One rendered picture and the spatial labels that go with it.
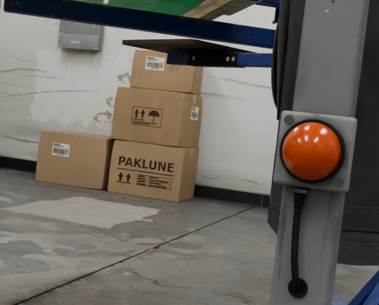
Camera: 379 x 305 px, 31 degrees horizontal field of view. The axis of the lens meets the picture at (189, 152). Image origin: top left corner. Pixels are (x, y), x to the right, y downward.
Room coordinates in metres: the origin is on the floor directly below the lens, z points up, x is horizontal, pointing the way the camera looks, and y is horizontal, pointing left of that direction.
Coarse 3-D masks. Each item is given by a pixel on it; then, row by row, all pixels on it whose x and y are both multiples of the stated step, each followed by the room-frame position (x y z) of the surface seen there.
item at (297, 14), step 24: (288, 0) 0.76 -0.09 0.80; (288, 24) 0.76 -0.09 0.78; (288, 48) 0.76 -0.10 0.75; (288, 72) 0.76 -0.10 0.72; (288, 96) 0.76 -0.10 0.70; (360, 96) 0.74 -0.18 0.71; (360, 120) 0.74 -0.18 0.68; (360, 144) 0.74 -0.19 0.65; (360, 168) 0.74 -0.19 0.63; (360, 192) 0.74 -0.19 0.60; (360, 216) 0.74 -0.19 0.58; (360, 240) 0.74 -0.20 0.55; (360, 264) 0.74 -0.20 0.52
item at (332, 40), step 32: (320, 0) 0.46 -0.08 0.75; (352, 0) 0.46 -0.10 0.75; (320, 32) 0.46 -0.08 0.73; (352, 32) 0.45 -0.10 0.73; (320, 64) 0.46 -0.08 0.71; (352, 64) 0.45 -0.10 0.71; (320, 96) 0.46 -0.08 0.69; (352, 96) 0.45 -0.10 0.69; (288, 128) 0.45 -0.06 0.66; (352, 128) 0.44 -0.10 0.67; (288, 192) 0.46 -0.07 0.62; (320, 192) 0.46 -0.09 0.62; (288, 224) 0.46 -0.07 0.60; (320, 224) 0.46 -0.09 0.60; (288, 256) 0.46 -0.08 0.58; (320, 256) 0.46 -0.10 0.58; (320, 288) 0.45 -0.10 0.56
